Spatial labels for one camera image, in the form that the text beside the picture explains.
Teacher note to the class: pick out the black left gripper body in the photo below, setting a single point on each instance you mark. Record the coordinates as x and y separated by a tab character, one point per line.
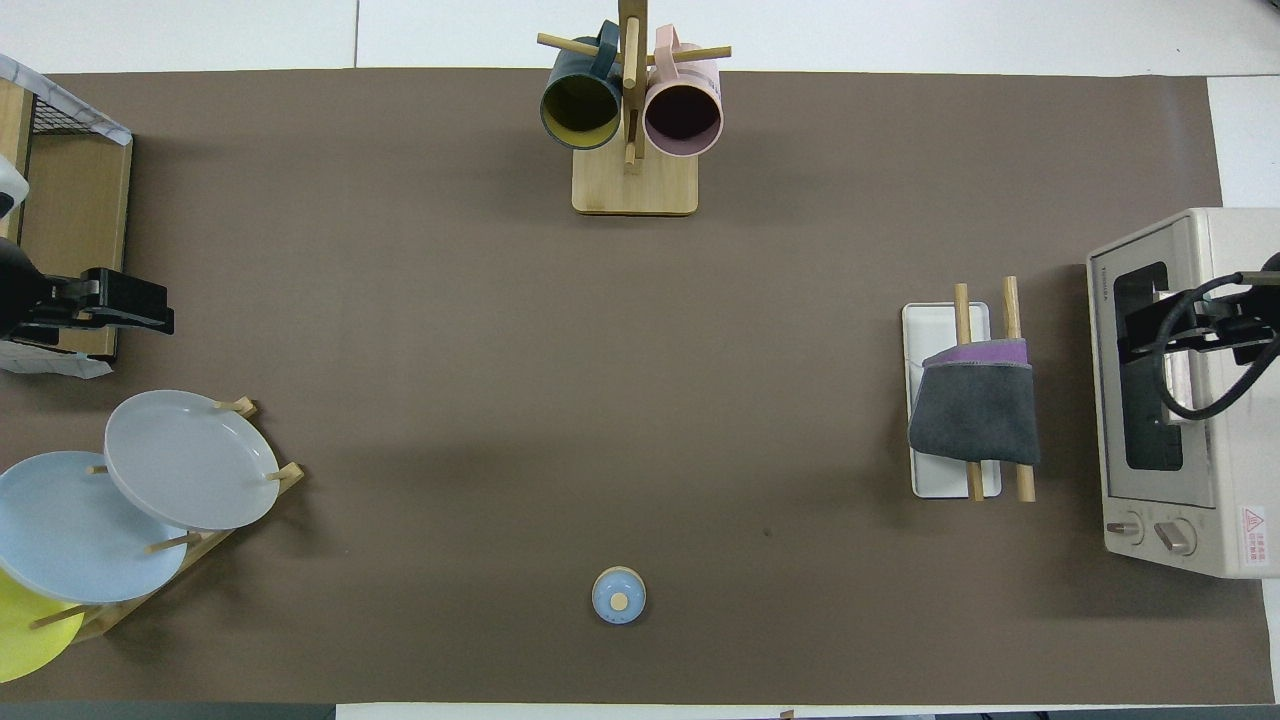
25	295

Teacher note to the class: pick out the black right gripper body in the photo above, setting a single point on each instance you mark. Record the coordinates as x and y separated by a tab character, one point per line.
1235	320

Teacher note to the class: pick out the purple and grey towel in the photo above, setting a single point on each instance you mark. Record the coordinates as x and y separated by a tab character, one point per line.
975	420

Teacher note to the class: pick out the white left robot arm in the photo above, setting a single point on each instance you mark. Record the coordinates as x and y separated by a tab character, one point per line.
10	190

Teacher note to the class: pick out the wooden plate rack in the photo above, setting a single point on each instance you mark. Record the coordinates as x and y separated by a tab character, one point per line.
290	473

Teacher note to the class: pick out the white towel rack wooden bars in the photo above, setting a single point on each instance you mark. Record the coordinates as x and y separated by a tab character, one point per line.
940	480

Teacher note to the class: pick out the wooden shelf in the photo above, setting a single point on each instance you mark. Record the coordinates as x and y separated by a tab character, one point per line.
85	220

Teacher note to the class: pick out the beige toaster oven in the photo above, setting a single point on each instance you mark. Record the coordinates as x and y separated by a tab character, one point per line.
1240	450

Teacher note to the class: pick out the grey plate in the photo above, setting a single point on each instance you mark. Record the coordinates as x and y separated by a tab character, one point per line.
190	460

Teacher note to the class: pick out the light blue plate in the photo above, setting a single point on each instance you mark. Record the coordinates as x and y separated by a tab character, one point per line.
70	530

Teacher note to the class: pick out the yellow plate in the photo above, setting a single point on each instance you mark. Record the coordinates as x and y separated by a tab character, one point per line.
25	640

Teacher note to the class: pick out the brown table mat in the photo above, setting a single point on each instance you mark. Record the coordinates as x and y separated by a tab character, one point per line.
600	400

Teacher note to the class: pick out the dark teal mug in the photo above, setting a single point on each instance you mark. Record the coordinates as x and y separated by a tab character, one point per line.
580	110

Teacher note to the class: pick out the wooden mug tree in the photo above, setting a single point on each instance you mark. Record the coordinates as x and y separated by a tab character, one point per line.
635	190

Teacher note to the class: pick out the pink mug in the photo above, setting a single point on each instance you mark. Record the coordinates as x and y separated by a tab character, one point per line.
683	115

